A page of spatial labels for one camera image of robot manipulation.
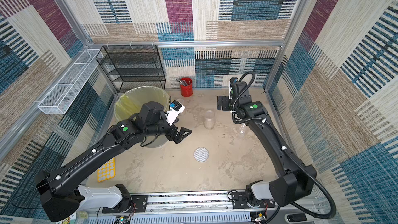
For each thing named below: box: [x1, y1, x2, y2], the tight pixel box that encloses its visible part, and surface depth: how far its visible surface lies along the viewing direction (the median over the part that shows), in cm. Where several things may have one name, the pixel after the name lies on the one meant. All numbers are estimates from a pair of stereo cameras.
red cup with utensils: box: [178, 77, 193, 97], surface depth 114 cm
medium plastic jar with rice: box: [204, 109, 216, 130], surface depth 98 cm
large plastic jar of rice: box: [238, 122, 246, 136], surface depth 100 cm
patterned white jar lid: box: [193, 146, 210, 163], surface depth 89 cm
